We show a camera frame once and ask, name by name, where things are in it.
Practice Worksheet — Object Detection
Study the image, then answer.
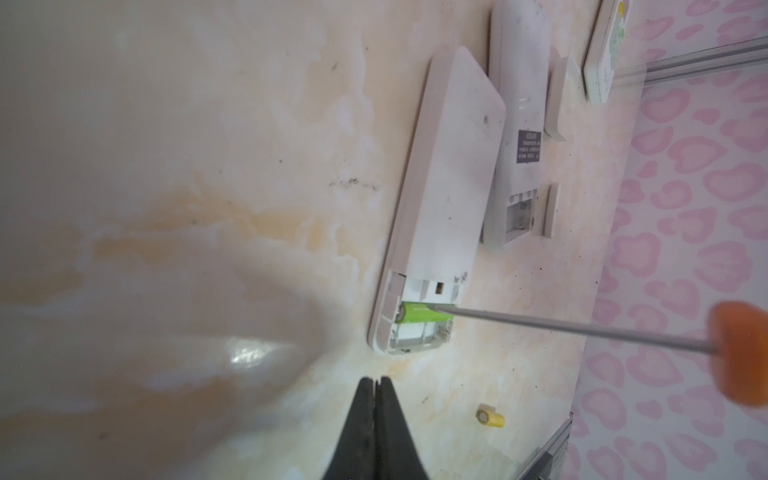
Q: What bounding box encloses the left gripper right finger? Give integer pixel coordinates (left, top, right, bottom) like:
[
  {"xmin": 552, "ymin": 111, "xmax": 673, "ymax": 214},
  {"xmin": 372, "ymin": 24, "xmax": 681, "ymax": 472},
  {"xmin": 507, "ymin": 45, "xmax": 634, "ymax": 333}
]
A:
[{"xmin": 375, "ymin": 377, "xmax": 428, "ymax": 480}]

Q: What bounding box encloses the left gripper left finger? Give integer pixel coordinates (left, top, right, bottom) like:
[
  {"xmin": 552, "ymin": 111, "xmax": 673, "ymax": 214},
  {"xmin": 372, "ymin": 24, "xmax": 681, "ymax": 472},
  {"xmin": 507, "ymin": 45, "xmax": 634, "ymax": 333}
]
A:
[{"xmin": 323, "ymin": 377, "xmax": 376, "ymax": 480}]

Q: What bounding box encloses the yellow battery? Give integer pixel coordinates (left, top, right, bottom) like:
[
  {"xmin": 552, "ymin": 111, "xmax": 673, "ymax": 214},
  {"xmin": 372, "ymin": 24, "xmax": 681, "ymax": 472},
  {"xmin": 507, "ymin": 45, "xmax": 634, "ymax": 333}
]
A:
[{"xmin": 476, "ymin": 404, "xmax": 506, "ymax": 428}]

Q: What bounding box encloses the orange black screwdriver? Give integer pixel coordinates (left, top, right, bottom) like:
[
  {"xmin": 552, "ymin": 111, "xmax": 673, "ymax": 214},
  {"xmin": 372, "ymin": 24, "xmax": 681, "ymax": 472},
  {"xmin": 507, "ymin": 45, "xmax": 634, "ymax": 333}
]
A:
[{"xmin": 427, "ymin": 301, "xmax": 767, "ymax": 407}]

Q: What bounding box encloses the red white remote control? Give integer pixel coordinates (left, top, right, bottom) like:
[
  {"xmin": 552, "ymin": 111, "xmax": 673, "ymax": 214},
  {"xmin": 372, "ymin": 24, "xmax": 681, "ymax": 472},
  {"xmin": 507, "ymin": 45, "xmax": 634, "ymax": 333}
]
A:
[{"xmin": 482, "ymin": 1, "xmax": 551, "ymax": 249}]

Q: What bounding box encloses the white battery cover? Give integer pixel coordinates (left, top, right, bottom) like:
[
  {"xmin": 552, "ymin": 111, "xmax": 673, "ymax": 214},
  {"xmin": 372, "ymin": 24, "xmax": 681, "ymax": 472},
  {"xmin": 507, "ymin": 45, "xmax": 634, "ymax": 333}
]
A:
[
  {"xmin": 543, "ymin": 182, "xmax": 560, "ymax": 239},
  {"xmin": 544, "ymin": 56, "xmax": 581, "ymax": 142}
]

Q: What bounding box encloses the green battery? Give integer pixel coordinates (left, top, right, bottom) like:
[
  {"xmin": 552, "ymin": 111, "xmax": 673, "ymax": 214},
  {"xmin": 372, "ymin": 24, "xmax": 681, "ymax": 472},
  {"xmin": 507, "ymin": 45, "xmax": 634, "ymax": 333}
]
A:
[{"xmin": 395, "ymin": 302, "xmax": 454, "ymax": 324}]

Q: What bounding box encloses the aluminium right corner post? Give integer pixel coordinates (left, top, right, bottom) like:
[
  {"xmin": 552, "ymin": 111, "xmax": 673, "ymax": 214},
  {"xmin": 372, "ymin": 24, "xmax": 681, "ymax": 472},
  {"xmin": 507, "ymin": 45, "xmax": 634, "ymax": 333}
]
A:
[{"xmin": 614, "ymin": 37, "xmax": 767, "ymax": 87}]

